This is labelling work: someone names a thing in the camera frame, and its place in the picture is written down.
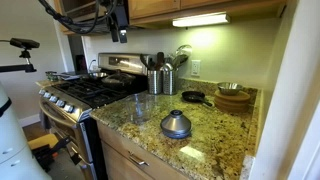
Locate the black cooking spoon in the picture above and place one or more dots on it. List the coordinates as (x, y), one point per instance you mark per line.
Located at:
(145, 61)

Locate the black camera on stand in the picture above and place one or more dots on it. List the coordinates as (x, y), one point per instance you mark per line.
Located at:
(24, 53)

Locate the silver cone-shaped lid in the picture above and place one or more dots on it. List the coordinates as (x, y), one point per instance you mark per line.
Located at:
(176, 125)

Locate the silver metal bowl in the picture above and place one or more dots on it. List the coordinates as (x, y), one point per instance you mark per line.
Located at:
(229, 88)

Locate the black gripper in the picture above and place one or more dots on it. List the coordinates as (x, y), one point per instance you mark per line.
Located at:
(116, 13)

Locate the small glass jar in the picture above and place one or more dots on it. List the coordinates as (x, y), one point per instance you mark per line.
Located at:
(51, 76)

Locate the white wall outlet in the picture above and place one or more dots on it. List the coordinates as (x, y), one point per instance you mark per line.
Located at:
(195, 67)

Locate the silver ladle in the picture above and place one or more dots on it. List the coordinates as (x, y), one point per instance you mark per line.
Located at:
(181, 55)

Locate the dark pan with lid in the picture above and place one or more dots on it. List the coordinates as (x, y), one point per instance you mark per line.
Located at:
(117, 79)

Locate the white robot base cart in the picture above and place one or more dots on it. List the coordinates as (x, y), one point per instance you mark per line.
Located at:
(15, 143)

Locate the round wooden boards stack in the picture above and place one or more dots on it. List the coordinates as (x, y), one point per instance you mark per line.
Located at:
(232, 100)

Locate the yellow block on floor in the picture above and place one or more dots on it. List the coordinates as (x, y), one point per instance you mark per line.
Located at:
(42, 140)

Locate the black clamp tool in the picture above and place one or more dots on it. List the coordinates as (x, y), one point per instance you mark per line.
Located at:
(53, 150)

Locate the under-cabinet light strip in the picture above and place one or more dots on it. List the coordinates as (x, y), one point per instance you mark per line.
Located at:
(201, 19)

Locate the wooden lower cabinet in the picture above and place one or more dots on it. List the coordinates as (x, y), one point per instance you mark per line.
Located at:
(130, 160)

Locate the small black skillet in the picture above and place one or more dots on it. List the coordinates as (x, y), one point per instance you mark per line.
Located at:
(195, 97)

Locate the steel utensil holder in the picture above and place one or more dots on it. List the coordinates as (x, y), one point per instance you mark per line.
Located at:
(154, 81)
(169, 82)

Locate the stainless steel gas stove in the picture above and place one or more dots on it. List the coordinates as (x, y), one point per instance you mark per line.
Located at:
(76, 100)

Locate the dark wooden spatula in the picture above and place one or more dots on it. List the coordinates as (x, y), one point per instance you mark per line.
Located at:
(160, 60)

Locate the wooden upper cabinets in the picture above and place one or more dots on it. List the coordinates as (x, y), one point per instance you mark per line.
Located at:
(186, 8)

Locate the silver pan on stove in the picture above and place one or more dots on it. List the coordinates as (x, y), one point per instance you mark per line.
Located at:
(97, 75)

